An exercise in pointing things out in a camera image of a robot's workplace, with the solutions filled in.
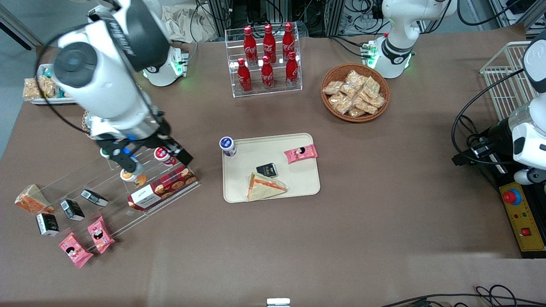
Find blue label yogurt bottle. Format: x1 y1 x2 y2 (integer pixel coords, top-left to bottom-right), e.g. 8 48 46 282
219 136 238 157

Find red cola bottle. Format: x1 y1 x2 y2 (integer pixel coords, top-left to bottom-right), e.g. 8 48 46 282
243 26 258 64
285 52 299 88
261 55 275 90
263 24 277 62
237 58 252 93
282 23 296 60

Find orange label yogurt bottle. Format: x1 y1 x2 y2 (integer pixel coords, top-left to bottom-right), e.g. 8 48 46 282
121 168 148 188

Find red label yogurt bottle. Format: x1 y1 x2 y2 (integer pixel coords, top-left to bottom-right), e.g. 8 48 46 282
154 146 177 167

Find oval wicker basket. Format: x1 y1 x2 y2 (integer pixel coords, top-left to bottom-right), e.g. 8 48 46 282
82 110 99 138

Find red plaid cookie box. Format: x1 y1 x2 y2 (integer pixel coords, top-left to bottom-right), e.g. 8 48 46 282
127 165 198 211

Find crumpled brown paper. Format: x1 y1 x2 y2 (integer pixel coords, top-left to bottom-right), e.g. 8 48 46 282
164 4 219 43

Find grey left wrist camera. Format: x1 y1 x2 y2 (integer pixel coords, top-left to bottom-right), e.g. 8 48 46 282
514 168 546 185

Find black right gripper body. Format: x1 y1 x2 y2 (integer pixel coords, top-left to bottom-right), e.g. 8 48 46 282
102 122 173 156

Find black looped cable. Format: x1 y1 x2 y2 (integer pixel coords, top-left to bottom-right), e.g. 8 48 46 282
451 68 525 168

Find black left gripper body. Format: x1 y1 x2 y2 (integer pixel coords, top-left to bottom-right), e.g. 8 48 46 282
469 119 514 165

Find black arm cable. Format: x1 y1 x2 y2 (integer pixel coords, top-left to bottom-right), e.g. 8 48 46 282
35 23 92 135

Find white rectangular snack tray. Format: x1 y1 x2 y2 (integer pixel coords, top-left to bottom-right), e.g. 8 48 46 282
26 63 79 106

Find clear acrylic bottle rack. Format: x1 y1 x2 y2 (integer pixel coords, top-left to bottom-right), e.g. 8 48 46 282
225 26 302 98

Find clear acrylic stepped shelf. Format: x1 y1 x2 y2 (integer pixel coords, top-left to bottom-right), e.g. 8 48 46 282
41 124 201 253

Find triangle sandwich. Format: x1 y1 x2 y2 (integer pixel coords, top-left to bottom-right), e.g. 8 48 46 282
247 172 288 202
15 183 55 214

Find yellow emergency stop box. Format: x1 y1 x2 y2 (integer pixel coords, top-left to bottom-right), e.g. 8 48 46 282
499 181 546 258

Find black floor cable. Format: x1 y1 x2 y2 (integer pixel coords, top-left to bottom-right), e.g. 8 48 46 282
380 285 546 307

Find beige serving tray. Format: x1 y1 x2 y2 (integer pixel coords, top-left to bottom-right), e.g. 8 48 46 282
222 133 321 203

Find round wicker basket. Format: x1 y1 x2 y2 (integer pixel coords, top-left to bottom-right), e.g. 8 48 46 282
321 63 390 123

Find small black snack box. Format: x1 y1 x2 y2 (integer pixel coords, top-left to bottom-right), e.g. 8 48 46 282
256 163 279 178
60 199 85 222
35 213 61 237
80 189 109 208

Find pink cartoon snack packet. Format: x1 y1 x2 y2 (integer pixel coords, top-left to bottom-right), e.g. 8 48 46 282
58 232 94 269
284 144 319 165
87 216 116 255

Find white wire basket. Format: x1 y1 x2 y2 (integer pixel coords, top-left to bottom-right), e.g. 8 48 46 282
480 41 534 122

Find aluminium frame rack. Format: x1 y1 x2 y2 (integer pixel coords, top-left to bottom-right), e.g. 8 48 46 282
205 0 380 38

